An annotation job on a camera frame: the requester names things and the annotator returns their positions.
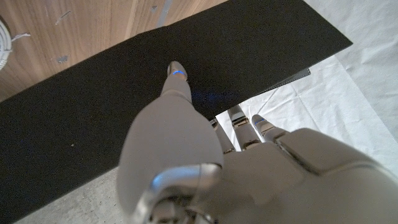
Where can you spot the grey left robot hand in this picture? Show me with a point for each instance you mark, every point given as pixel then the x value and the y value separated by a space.
pixel 264 186

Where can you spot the white cloth backdrop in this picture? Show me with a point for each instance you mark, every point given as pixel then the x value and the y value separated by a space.
pixel 342 102

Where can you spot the black foam board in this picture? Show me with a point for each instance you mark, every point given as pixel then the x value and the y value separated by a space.
pixel 93 109

